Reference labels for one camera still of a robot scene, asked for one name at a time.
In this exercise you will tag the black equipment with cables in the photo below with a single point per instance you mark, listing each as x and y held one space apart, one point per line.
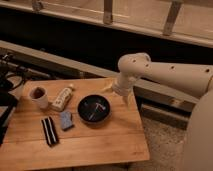
8 83

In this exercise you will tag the white plastic bottle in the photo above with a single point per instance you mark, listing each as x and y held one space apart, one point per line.
63 97

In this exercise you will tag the black striped rectangular block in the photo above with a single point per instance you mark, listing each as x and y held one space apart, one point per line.
50 131

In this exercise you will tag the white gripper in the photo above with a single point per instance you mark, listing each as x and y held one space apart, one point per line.
122 85

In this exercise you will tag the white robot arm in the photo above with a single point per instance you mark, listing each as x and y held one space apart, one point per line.
193 79

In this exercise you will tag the blue sponge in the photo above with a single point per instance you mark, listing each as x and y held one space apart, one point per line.
66 120

